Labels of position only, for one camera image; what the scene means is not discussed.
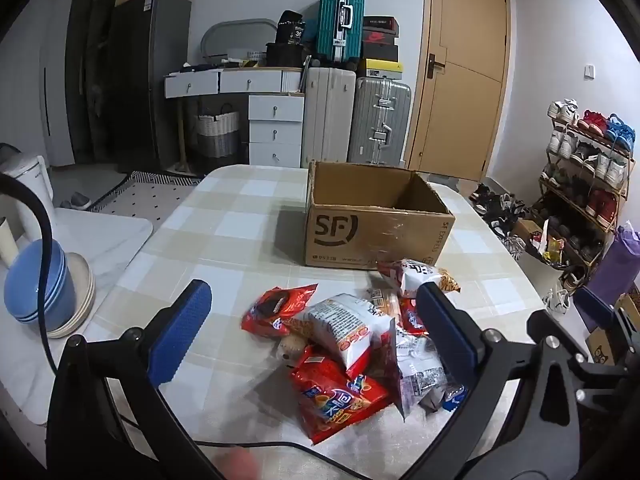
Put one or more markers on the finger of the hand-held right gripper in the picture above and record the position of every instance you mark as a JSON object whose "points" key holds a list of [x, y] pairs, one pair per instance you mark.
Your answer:
{"points": [[595, 307], [605, 374]]}

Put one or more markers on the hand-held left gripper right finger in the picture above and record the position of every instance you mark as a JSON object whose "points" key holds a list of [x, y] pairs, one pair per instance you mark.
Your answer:
{"points": [[445, 332]]}

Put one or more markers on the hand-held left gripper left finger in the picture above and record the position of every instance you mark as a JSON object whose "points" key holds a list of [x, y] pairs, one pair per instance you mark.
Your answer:
{"points": [[182, 330]]}

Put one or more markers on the clear crinkled snack packet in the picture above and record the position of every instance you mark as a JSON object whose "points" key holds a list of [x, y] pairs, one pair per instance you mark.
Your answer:
{"points": [[420, 375]]}

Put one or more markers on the small blue snack packet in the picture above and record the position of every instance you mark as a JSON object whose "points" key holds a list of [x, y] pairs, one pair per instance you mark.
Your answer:
{"points": [[455, 397]]}

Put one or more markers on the white and orange snack packet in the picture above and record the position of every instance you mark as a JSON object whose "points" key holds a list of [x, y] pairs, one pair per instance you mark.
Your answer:
{"points": [[412, 275]]}

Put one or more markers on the red cookie packet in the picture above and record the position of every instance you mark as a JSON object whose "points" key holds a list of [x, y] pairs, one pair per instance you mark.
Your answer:
{"points": [[272, 307]]}

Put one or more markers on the white and red noodle snack packet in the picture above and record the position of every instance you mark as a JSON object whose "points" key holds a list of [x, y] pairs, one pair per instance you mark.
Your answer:
{"points": [[340, 327]]}

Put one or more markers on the beige round pastry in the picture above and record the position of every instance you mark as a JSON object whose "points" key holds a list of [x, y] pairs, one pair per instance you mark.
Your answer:
{"points": [[291, 350]]}

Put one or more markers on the red biscuit packet blue print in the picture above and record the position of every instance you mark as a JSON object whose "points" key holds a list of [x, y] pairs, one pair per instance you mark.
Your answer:
{"points": [[335, 395]]}

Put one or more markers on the white sneakers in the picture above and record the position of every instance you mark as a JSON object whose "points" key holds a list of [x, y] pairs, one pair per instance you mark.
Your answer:
{"points": [[556, 300]]}

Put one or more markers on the purple bag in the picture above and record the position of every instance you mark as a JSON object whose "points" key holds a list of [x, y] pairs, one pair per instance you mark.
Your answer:
{"points": [[617, 265]]}

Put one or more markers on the colourful snack bags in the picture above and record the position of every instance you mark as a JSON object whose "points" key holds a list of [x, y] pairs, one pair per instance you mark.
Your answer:
{"points": [[550, 247]]}

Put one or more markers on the small brown cardboard box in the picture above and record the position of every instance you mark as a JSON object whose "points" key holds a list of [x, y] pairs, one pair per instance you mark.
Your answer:
{"points": [[526, 230]]}

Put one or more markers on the white marble side counter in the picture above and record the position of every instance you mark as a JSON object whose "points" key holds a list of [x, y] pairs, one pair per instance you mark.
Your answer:
{"points": [[110, 240]]}

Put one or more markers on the wooden shoe rack with shoes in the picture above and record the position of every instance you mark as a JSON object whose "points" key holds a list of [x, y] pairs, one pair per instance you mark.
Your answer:
{"points": [[585, 175]]}

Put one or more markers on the pile of shoes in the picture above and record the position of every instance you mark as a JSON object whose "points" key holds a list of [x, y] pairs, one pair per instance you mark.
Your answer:
{"points": [[497, 207]]}

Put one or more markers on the patterned floor rug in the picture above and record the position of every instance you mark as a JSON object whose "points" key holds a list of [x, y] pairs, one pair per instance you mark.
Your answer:
{"points": [[145, 195]]}

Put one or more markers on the stack of blue bowls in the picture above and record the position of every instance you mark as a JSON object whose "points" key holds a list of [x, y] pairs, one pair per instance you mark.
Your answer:
{"points": [[30, 285]]}

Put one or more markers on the grey slippers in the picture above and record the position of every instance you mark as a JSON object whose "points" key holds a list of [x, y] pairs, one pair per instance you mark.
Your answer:
{"points": [[75, 201]]}

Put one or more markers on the woven laundry basket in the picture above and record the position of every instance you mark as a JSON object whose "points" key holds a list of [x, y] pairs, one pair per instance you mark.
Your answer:
{"points": [[216, 132]]}

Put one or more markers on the white electric kettle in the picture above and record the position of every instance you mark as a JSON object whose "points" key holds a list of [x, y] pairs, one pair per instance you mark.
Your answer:
{"points": [[27, 185]]}

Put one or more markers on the silver suitcase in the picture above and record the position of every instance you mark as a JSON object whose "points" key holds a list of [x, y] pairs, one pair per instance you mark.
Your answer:
{"points": [[380, 120]]}

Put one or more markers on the white desk with drawers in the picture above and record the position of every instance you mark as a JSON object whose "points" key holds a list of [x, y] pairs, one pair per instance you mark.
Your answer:
{"points": [[275, 120]]}

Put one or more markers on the white suitcase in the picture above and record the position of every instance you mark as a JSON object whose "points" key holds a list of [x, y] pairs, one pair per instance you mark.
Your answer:
{"points": [[327, 115]]}

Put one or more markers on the dark grey refrigerator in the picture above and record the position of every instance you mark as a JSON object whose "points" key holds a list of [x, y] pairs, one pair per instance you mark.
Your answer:
{"points": [[150, 75]]}

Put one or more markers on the wooden door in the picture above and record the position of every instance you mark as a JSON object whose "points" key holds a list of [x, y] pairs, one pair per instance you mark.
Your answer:
{"points": [[460, 75]]}

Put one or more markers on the yellow shoe box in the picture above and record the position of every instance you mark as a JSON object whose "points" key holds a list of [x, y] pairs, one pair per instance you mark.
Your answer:
{"points": [[382, 67]]}

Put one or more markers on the plain black shoe box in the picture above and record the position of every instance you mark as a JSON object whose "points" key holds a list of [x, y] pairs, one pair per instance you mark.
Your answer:
{"points": [[380, 51]]}

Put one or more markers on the grey oval mirror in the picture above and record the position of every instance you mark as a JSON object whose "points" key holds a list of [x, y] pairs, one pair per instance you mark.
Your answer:
{"points": [[235, 35]]}

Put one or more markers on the black shoe box red logo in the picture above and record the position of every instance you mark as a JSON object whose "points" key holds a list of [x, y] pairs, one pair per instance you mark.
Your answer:
{"points": [[381, 36]]}

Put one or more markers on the black bag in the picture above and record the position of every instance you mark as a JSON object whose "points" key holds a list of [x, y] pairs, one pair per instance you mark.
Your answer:
{"points": [[291, 27]]}

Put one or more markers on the teal suitcase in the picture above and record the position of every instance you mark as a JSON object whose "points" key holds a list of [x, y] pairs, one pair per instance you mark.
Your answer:
{"points": [[340, 20]]}

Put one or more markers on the white wall switch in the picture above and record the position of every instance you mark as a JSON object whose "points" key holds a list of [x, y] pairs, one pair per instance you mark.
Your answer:
{"points": [[590, 71]]}

